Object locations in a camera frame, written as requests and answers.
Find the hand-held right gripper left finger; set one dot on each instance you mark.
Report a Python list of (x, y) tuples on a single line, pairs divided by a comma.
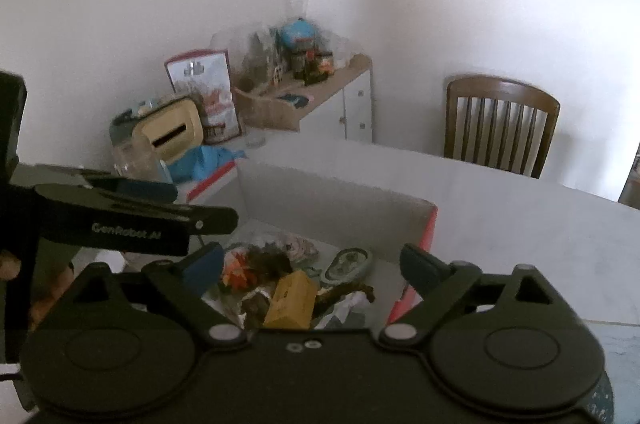
[(202, 266)]

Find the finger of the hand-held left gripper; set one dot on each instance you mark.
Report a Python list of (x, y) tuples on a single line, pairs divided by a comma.
[(130, 224), (145, 191)]

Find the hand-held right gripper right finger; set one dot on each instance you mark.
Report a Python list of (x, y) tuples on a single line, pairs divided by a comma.
[(417, 269)]

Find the red orange packet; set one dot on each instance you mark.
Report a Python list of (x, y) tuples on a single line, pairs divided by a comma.
[(240, 274)]

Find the grey oval case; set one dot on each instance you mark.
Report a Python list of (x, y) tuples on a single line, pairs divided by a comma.
[(347, 265)]

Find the wooden block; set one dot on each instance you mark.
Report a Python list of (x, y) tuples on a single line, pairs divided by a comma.
[(292, 299)]

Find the red cardboard box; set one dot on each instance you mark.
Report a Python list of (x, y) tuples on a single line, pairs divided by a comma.
[(325, 204)]

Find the person's left hand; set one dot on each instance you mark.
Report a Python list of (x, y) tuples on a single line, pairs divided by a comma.
[(52, 299)]

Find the clear plastic container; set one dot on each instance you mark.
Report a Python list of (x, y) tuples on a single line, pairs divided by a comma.
[(132, 159)]

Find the white box with red edge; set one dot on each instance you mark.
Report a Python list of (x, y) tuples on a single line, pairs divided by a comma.
[(212, 184)]

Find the blue cloth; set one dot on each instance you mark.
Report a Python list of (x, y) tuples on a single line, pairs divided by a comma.
[(205, 159)]

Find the cream tissue box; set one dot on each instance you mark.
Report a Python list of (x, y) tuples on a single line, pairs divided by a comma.
[(170, 124)]

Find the crumpled white wrapper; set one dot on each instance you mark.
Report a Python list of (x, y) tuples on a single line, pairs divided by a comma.
[(350, 311)]

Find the red and white printed box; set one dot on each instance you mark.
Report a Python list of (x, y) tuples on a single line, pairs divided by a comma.
[(202, 84)]

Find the white cabinet with wooden top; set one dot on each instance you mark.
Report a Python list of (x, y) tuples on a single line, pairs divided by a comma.
[(357, 104)]

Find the dark blue small item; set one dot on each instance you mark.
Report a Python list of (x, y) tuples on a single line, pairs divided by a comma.
[(295, 100)]

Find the clear plastic gift bag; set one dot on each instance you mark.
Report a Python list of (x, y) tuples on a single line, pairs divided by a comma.
[(262, 59)]

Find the brown wooden chair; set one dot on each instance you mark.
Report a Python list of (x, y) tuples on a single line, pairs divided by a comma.
[(500, 91)]

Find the colourful figurines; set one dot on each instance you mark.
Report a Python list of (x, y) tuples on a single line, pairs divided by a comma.
[(314, 66)]

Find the blue round toy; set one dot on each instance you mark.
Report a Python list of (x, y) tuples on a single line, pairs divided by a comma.
[(299, 35)]

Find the crumpled clear plastic bag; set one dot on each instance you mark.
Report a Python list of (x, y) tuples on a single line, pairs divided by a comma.
[(344, 51)]

